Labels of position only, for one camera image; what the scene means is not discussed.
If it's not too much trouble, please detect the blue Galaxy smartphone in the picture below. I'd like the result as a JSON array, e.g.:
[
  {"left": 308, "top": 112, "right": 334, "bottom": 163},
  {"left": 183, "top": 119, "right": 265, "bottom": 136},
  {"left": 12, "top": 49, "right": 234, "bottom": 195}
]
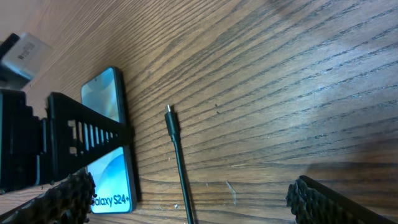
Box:
[{"left": 81, "top": 67, "right": 137, "bottom": 214}]

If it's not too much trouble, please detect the black USB charging cable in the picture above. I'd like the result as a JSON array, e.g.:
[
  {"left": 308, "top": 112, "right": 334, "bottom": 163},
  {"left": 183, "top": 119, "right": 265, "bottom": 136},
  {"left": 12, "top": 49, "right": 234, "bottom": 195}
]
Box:
[{"left": 164, "top": 104, "right": 196, "bottom": 224}]

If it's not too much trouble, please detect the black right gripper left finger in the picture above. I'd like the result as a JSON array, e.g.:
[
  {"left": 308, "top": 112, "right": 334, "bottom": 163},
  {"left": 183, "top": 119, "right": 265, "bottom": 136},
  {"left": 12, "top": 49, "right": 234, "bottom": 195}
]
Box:
[{"left": 1, "top": 169, "right": 96, "bottom": 224}]

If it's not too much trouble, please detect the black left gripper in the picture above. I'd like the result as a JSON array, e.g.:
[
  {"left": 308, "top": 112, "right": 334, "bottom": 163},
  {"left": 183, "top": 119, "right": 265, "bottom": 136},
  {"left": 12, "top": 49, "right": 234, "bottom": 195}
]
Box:
[{"left": 0, "top": 32, "right": 135, "bottom": 194}]

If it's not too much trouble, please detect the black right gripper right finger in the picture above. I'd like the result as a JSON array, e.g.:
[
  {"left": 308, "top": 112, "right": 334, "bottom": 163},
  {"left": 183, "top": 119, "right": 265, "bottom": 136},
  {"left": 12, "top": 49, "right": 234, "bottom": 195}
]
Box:
[{"left": 286, "top": 175, "right": 396, "bottom": 224}]

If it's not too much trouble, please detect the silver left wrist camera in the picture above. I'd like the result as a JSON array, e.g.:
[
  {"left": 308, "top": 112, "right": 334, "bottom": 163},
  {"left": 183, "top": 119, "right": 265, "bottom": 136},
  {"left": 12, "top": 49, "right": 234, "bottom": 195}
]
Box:
[{"left": 1, "top": 32, "right": 52, "bottom": 90}]

